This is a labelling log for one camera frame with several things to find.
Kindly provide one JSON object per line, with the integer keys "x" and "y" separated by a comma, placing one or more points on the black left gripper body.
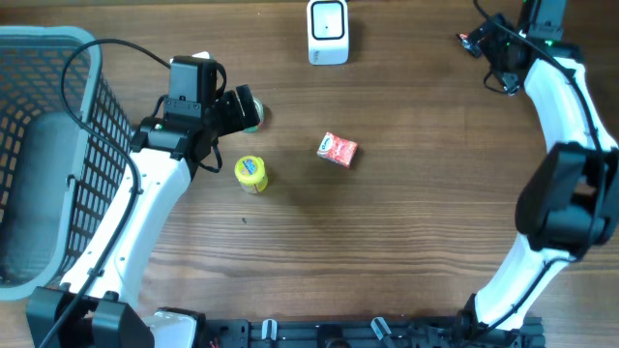
{"x": 227, "y": 113}

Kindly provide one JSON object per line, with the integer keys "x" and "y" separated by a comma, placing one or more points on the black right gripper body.
{"x": 495, "y": 44}

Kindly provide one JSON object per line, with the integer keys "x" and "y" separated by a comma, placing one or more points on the metal tin can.
{"x": 258, "y": 114}

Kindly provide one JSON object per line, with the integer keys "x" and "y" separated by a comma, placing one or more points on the black red snack wrapper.
{"x": 470, "y": 46}

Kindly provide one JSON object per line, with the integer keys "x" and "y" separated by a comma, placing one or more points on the yellow mentos gum jar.
{"x": 250, "y": 172}

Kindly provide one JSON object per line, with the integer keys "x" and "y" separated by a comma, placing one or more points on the kleenex tissue pack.
{"x": 337, "y": 150}

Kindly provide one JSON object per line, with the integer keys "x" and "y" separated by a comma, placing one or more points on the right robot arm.
{"x": 571, "y": 202}

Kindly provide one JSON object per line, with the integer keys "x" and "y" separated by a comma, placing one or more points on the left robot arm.
{"x": 94, "y": 306}

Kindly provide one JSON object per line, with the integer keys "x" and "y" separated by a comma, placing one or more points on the white barcode scanner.
{"x": 328, "y": 32}

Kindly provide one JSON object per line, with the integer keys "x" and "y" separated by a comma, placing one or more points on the grey plastic mesh basket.
{"x": 56, "y": 180}

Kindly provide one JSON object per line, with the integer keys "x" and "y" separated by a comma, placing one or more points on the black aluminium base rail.
{"x": 430, "y": 332}

